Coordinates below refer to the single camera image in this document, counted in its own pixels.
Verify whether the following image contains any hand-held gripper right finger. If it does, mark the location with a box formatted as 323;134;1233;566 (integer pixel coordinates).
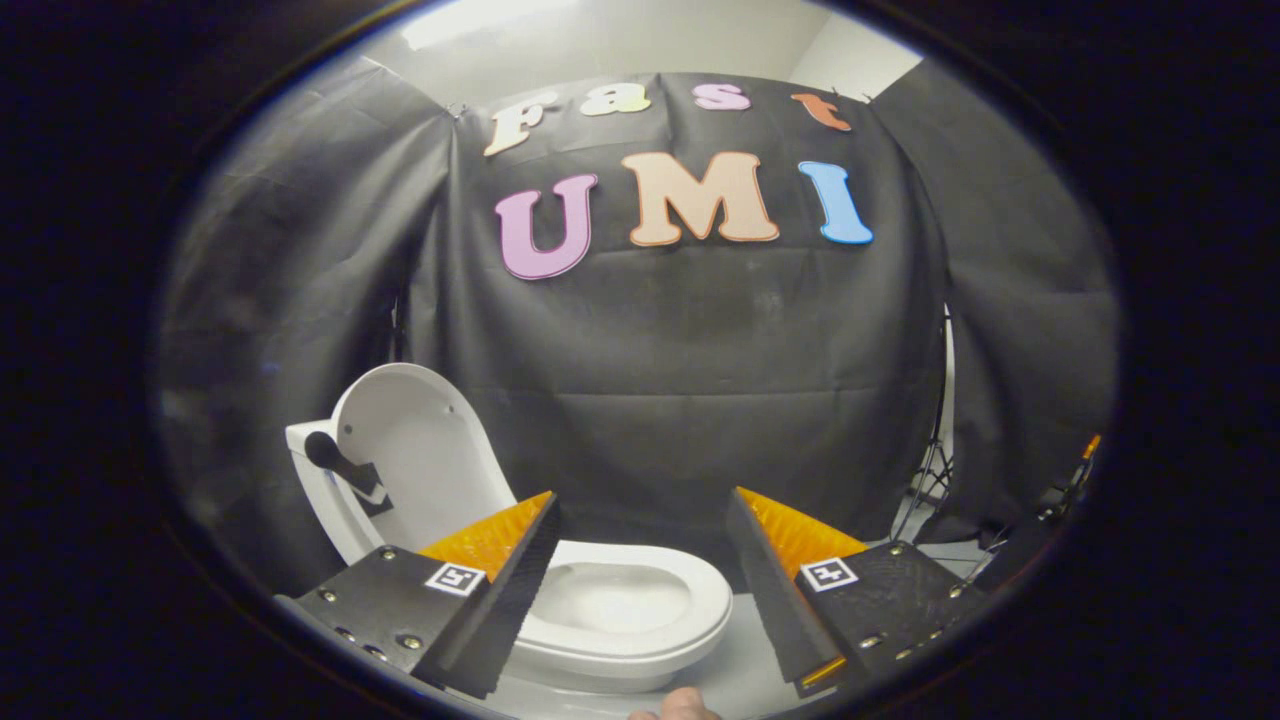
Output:
727;487;993;700

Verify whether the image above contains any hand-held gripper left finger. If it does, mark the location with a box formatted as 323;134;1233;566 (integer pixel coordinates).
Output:
272;490;563;701

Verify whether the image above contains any white toilet lid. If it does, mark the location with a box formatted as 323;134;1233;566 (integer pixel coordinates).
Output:
303;362;519;557

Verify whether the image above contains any white toilet seat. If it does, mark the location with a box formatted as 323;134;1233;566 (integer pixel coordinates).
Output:
518;541;735;663

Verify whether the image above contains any white toilet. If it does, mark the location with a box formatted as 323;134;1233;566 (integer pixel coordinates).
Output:
285;420;736;694

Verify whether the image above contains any black tripod stand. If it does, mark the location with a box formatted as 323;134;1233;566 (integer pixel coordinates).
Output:
890;305;957;546

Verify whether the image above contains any black backdrop cloth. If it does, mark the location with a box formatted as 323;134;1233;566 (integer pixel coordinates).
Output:
155;55;1119;601

